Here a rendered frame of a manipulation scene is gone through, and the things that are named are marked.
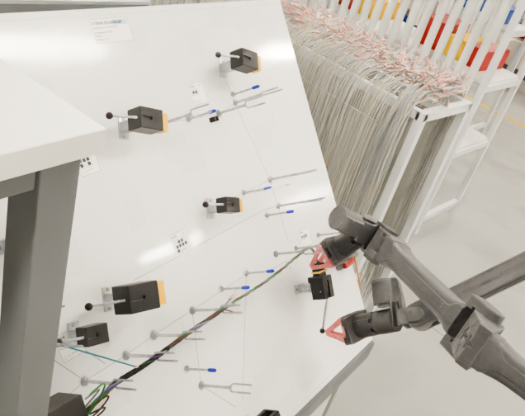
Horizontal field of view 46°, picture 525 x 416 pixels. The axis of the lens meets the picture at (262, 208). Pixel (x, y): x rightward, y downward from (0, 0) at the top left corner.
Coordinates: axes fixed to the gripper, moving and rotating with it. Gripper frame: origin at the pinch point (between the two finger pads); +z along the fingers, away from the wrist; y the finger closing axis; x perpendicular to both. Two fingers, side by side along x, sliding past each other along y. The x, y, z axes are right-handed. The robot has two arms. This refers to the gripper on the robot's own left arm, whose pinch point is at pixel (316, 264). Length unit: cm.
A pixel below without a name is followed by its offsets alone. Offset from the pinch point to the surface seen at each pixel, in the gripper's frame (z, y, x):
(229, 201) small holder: -8.1, 28.9, -17.1
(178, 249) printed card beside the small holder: 2.0, 39.2, -12.7
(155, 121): -17, 48, -32
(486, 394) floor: 67, -172, 72
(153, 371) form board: 12, 51, 8
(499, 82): -3, -274, -75
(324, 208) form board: 0.1, -17.8, -14.9
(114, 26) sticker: -18, 46, -56
